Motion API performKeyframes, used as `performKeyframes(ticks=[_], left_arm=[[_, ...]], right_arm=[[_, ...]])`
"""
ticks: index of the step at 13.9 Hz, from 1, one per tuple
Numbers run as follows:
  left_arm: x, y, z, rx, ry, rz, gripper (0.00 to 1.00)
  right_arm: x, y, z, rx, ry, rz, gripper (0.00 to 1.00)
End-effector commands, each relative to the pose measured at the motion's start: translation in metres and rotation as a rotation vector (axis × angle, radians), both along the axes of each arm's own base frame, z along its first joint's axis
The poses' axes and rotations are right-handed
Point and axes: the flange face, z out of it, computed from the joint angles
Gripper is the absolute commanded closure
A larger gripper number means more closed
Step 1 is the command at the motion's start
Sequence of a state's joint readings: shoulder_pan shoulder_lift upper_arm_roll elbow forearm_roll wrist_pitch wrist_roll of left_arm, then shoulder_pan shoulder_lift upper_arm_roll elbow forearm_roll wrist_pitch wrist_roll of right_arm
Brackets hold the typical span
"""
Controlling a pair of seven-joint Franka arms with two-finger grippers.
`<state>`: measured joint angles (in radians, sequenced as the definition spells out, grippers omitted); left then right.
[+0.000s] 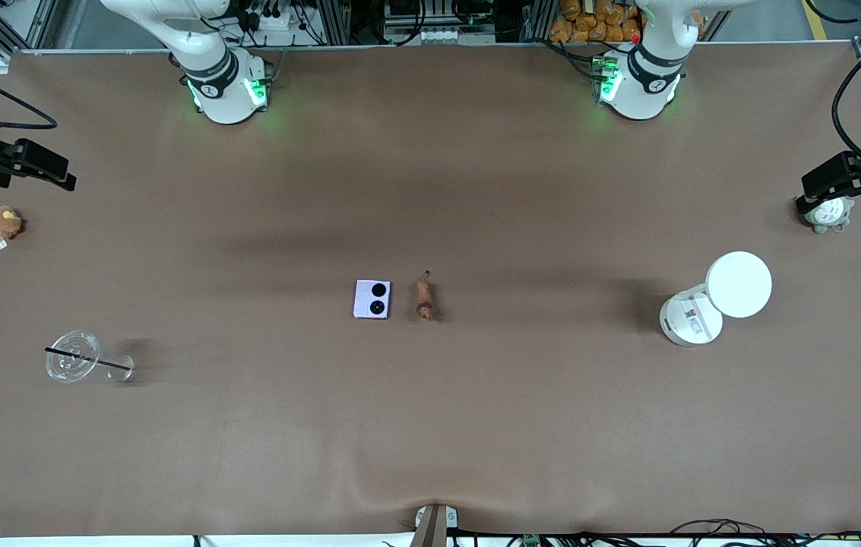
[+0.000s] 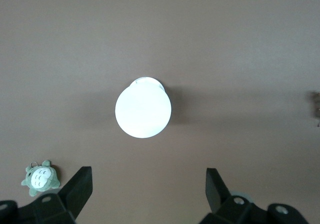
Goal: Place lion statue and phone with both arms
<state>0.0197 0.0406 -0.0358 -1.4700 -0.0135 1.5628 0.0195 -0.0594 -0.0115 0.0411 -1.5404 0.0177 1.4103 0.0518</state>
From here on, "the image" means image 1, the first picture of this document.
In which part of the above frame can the brown lion statue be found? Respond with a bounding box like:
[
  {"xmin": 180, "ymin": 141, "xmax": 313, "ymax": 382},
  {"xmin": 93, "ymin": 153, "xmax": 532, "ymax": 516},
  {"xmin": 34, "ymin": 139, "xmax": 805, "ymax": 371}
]
[{"xmin": 415, "ymin": 270, "xmax": 439, "ymax": 321}]

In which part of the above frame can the black straw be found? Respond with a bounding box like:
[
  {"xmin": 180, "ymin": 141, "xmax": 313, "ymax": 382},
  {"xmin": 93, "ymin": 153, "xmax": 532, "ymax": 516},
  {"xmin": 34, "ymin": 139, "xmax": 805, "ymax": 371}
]
[{"xmin": 45, "ymin": 347, "xmax": 133, "ymax": 373}]

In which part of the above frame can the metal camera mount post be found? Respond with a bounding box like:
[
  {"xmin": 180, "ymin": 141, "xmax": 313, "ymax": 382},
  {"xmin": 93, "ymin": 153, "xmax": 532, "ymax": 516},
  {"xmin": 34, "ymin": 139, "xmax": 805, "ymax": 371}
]
[{"xmin": 411, "ymin": 504, "xmax": 460, "ymax": 547}]

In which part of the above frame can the grey-green plush keychain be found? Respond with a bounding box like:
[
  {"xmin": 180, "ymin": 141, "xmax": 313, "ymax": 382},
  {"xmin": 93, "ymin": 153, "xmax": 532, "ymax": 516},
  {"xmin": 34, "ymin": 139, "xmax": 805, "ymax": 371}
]
[{"xmin": 804, "ymin": 196, "xmax": 854, "ymax": 235}]

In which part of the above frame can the orange bagged goods pile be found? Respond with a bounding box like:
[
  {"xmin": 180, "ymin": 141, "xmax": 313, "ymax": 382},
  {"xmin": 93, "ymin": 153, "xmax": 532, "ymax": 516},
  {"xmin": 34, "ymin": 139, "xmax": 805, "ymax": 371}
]
[{"xmin": 549, "ymin": 0, "xmax": 645, "ymax": 43}]

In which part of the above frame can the clear plastic cup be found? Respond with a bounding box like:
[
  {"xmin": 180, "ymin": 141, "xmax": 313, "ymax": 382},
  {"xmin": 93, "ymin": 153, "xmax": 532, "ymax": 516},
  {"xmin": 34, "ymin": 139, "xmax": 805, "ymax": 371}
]
[{"xmin": 45, "ymin": 330, "xmax": 136, "ymax": 384}]

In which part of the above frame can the brown plush toy with tag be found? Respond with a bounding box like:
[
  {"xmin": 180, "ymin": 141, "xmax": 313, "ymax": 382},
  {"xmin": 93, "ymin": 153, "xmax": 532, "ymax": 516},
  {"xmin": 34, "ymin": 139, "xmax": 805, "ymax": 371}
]
[{"xmin": 0, "ymin": 205, "xmax": 25, "ymax": 255}]

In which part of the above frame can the lilac phone with black lenses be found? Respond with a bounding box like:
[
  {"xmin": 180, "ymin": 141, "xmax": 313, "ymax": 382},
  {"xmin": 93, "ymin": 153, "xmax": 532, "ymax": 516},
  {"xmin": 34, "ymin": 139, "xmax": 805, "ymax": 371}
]
[{"xmin": 353, "ymin": 280, "xmax": 392, "ymax": 320}]

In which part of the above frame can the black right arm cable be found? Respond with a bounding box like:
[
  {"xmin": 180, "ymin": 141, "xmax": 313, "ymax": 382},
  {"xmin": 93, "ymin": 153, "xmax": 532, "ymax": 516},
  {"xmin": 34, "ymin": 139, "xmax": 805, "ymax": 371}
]
[{"xmin": 0, "ymin": 53, "xmax": 59, "ymax": 130}]

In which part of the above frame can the white cylindrical container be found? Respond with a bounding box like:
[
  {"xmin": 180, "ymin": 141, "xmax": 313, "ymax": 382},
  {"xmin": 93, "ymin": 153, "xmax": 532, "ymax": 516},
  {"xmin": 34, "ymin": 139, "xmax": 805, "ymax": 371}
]
[{"xmin": 659, "ymin": 251, "xmax": 773, "ymax": 348}]

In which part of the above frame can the white power strip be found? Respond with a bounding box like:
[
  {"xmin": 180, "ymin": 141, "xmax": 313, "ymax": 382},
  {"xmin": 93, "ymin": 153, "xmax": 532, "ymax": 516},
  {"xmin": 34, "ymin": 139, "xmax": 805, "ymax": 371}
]
[{"xmin": 248, "ymin": 9, "xmax": 293, "ymax": 33}]

